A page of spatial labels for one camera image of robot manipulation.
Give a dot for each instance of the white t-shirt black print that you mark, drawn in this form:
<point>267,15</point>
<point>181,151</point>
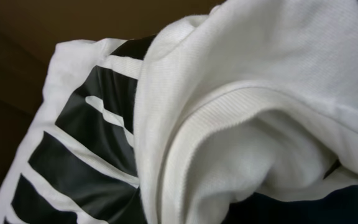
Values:
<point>256,97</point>

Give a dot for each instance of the blue button shirt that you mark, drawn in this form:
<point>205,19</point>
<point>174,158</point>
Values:
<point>339,207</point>

